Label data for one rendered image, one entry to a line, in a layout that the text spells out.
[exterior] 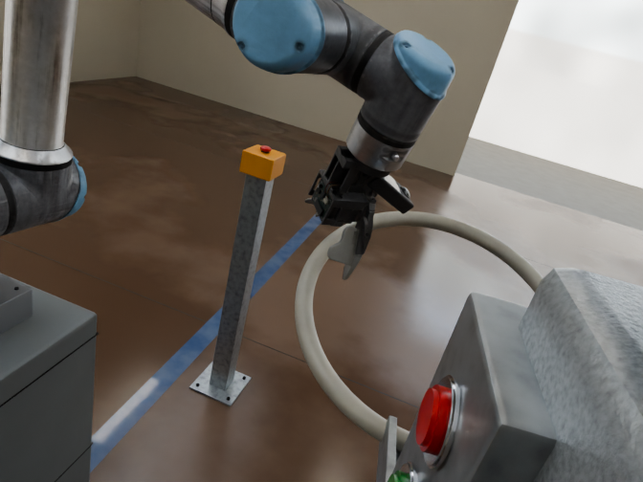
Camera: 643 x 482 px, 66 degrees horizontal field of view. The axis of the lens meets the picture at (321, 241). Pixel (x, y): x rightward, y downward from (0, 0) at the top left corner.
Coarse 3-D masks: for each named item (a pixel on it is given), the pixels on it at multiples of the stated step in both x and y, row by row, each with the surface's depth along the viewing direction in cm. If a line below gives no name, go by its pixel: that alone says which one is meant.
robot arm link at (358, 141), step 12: (360, 132) 68; (348, 144) 70; (360, 144) 68; (372, 144) 67; (384, 144) 67; (360, 156) 69; (372, 156) 68; (384, 156) 68; (396, 156) 67; (384, 168) 69; (396, 168) 70
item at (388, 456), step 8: (392, 416) 68; (392, 424) 67; (392, 432) 66; (384, 440) 67; (392, 440) 65; (384, 448) 65; (392, 448) 64; (384, 456) 64; (392, 456) 62; (384, 464) 62; (392, 464) 61; (384, 472) 61; (376, 480) 64; (384, 480) 60
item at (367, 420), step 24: (384, 216) 96; (408, 216) 98; (432, 216) 98; (336, 240) 90; (480, 240) 97; (312, 264) 86; (528, 264) 94; (312, 288) 83; (312, 312) 80; (312, 336) 76; (312, 360) 74; (336, 384) 72; (360, 408) 70; (384, 432) 68; (408, 432) 69
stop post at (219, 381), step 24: (240, 168) 172; (264, 168) 169; (264, 192) 175; (240, 216) 181; (264, 216) 184; (240, 240) 185; (240, 264) 189; (240, 288) 192; (240, 312) 197; (240, 336) 208; (216, 360) 210; (192, 384) 213; (216, 384) 215; (240, 384) 220
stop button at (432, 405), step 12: (432, 396) 19; (444, 396) 19; (420, 408) 20; (432, 408) 19; (444, 408) 18; (420, 420) 20; (432, 420) 18; (444, 420) 18; (420, 432) 19; (432, 432) 18; (420, 444) 19; (432, 444) 18
